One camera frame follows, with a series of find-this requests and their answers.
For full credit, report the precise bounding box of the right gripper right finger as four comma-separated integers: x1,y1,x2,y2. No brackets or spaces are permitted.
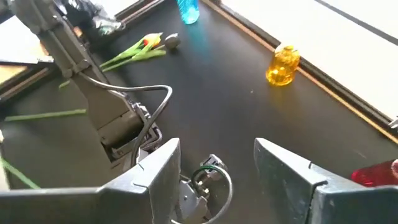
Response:
254,138,398,224

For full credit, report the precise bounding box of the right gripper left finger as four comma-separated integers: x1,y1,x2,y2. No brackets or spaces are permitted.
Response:
0,138,182,224

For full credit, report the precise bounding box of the orange artificial tulip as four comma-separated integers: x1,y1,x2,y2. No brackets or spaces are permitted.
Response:
99,32,164,69
0,155,41,190

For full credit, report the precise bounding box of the leafless black artificial tulip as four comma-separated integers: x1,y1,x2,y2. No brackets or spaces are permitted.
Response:
4,108,88,123

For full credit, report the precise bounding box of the red glass vase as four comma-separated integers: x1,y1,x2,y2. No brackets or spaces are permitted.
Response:
351,159,398,187

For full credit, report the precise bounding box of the yellow glass vase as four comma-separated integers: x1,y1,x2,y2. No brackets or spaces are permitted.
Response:
266,44,301,87

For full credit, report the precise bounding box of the blue glass vase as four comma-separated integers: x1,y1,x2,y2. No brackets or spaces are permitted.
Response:
176,0,200,25

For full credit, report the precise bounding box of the black table mat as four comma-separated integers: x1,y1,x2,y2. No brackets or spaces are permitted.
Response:
0,0,398,224

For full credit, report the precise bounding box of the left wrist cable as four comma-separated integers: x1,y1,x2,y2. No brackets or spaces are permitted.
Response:
79,73,174,166

